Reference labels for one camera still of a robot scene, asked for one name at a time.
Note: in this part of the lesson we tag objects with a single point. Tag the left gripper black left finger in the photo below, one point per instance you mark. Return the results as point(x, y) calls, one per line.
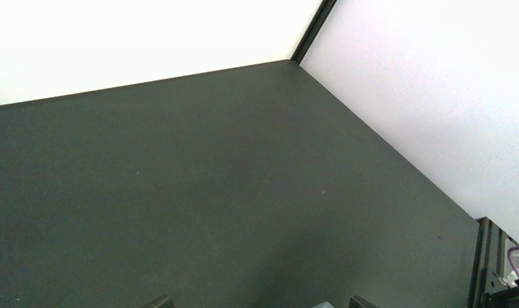
point(163, 301)

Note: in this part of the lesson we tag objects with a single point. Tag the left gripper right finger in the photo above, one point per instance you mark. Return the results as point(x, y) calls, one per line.
point(359, 302)

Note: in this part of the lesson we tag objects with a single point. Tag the blue-grey glasses case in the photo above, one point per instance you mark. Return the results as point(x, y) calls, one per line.
point(324, 305)

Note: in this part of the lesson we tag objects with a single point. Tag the right black frame post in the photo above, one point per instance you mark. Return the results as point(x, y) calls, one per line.
point(315, 25)

